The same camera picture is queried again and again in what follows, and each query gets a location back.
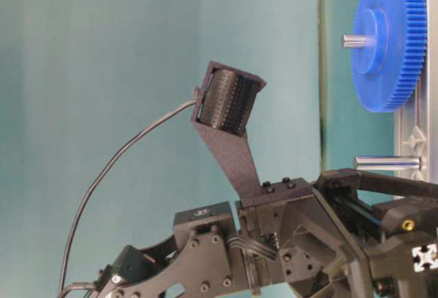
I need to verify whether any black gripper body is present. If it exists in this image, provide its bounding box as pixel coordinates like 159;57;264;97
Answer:
236;169;437;297

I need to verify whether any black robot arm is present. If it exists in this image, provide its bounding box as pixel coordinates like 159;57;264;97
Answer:
60;169;437;297

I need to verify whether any bare steel shaft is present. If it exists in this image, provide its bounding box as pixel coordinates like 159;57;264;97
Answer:
353;156;421;171

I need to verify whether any steel shaft through blue gear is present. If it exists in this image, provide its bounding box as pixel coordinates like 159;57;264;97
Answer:
342;34;370;49

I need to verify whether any large blue plastic gear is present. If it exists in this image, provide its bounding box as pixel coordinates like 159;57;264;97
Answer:
350;0;428;112

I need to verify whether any aluminium extrusion rail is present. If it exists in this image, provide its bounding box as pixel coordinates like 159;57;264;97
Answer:
394;0;437;183

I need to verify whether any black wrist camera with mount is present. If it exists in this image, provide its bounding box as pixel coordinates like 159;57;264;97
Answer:
191;61;266;207

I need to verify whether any black camera cable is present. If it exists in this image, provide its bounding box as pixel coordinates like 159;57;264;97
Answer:
57;96;201;295

